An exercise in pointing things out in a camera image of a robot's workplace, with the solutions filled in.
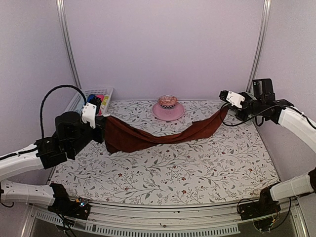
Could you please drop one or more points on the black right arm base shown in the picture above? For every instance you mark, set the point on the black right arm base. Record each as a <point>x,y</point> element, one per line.
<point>249,209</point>

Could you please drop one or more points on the dark red towel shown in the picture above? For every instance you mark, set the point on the dark red towel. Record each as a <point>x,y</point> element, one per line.
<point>121,137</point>

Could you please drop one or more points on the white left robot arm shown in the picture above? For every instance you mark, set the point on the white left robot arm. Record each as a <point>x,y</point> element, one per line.
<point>71,136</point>

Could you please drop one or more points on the aluminium front rail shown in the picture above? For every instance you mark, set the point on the aluminium front rail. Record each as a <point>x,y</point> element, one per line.
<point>206,220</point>

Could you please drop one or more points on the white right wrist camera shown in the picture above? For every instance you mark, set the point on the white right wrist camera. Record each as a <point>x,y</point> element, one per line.
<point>232,98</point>

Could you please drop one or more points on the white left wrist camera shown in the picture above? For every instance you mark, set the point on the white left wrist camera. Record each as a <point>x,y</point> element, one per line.
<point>89,112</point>

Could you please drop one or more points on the white plastic basket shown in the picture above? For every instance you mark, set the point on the white plastic basket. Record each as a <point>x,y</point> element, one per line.
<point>76,104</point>

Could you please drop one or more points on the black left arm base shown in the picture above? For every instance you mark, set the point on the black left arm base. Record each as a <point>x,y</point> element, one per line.
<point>62,205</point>

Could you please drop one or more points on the right aluminium frame post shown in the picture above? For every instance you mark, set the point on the right aluminium frame post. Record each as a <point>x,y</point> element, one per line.
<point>260,42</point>

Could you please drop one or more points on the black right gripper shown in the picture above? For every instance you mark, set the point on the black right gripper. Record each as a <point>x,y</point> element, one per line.
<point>242,117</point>

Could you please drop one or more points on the yellow green rolled towel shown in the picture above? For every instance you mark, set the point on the yellow green rolled towel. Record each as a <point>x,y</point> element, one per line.
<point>104,102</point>

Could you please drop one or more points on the patterned small bowl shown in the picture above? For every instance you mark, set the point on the patterned small bowl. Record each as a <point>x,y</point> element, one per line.
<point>167,101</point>

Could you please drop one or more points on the dark blue rolled towel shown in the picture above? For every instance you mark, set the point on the dark blue rolled towel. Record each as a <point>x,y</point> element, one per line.
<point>90,97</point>

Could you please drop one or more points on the pink rolled towel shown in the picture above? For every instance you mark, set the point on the pink rolled towel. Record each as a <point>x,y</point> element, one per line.
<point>99,99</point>

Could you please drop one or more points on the pink plate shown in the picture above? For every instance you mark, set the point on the pink plate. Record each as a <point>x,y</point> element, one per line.
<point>168,114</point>

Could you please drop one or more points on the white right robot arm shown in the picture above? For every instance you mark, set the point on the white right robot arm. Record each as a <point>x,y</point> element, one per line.
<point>263,103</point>

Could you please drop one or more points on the aluminium frame post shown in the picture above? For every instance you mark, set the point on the aluminium frame post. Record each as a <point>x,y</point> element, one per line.
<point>67,41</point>
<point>260,42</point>

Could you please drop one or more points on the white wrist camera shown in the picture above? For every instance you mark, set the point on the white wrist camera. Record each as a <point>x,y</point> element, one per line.
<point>232,98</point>
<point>89,112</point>

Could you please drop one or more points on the left aluminium frame post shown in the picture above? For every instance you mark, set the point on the left aluminium frame post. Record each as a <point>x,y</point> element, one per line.
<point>67,41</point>

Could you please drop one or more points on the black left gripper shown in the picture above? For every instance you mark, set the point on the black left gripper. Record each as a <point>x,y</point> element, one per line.
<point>99,121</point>

